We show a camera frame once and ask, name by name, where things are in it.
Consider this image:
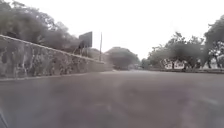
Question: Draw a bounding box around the round dark tree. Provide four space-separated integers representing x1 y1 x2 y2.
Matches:
104 46 141 71

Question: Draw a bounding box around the grey stone wall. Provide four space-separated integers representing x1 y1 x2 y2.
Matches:
0 34 114 80

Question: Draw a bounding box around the group of trees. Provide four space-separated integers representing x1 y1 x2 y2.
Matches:
141 14 224 71

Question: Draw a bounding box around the grey asphalt road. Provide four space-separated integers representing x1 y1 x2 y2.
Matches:
0 69 224 128

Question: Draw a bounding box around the pole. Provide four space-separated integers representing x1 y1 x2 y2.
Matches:
98 31 103 62

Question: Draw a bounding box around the dark signboard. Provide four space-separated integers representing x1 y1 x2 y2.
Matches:
78 31 94 49

